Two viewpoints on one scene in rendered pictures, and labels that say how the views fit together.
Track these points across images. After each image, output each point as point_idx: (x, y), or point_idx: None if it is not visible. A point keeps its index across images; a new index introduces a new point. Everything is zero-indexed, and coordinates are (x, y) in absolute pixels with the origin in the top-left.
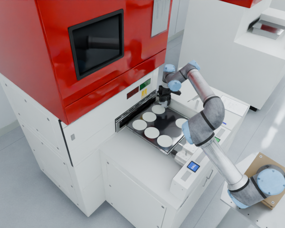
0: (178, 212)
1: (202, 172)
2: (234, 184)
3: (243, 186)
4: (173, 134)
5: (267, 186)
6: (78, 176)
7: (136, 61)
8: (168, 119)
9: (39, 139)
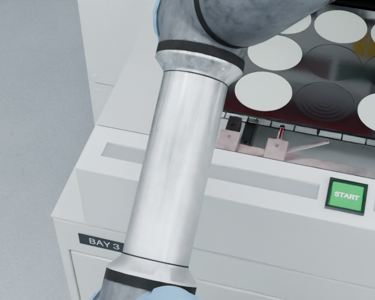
0: (77, 253)
1: (206, 230)
2: (122, 253)
3: (116, 274)
4: (312, 103)
5: None
6: (86, 24)
7: None
8: (372, 71)
9: None
